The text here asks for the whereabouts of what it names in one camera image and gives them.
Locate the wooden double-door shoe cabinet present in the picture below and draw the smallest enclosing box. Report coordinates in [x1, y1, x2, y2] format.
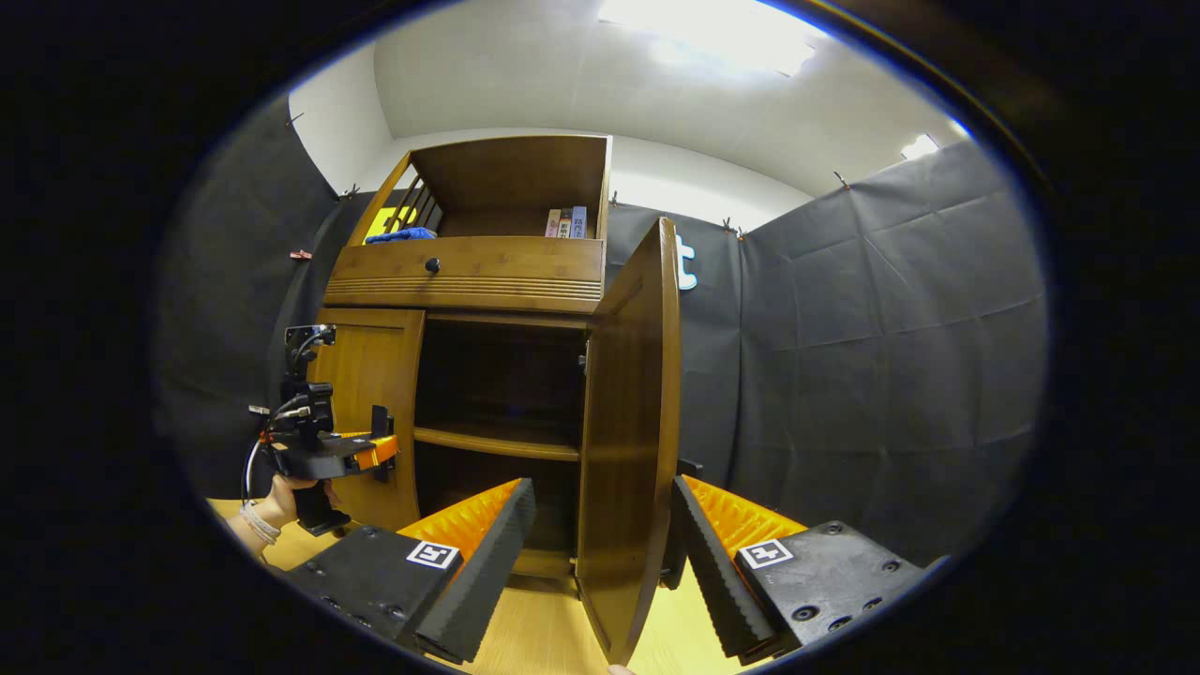
[309, 134, 615, 580]

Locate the wooden cabinet door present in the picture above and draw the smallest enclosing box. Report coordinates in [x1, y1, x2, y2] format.
[575, 217, 683, 665]
[307, 307, 426, 533]

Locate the black backdrop cloth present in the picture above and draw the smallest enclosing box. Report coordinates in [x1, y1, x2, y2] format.
[155, 94, 1049, 563]

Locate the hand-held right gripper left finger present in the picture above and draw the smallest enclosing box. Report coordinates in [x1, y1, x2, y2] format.
[281, 478, 537, 665]

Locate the white beaded bracelet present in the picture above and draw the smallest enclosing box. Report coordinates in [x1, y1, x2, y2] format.
[239, 503, 282, 545]

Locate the large ceiling light panel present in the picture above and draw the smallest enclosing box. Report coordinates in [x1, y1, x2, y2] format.
[598, 0, 831, 78]

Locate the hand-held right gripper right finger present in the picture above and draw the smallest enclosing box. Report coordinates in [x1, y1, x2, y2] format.
[670, 474, 938, 667]

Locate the wooden inner cabinet shelf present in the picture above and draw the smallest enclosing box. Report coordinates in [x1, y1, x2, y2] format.
[413, 424, 580, 461]

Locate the wooden cabinet drawer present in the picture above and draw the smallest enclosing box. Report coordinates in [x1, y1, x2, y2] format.
[323, 235, 606, 313]

